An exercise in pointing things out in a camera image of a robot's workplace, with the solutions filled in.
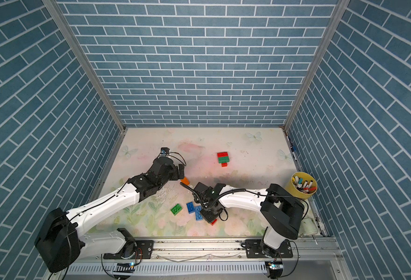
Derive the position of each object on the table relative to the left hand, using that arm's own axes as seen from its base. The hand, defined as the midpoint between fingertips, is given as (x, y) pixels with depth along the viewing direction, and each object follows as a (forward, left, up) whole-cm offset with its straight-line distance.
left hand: (181, 167), depth 83 cm
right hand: (-19, -14, -14) cm, 28 cm away
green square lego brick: (-15, +2, -15) cm, 21 cm away
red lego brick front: (-21, -16, -14) cm, 30 cm away
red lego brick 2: (+11, -23, -14) cm, 29 cm away
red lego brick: (+16, -21, -12) cm, 29 cm away
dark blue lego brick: (-14, -5, -15) cm, 21 cm away
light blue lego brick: (-17, -9, -15) cm, 24 cm away
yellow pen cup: (-6, -59, -5) cm, 60 cm away
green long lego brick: (+12, -23, -11) cm, 28 cm away
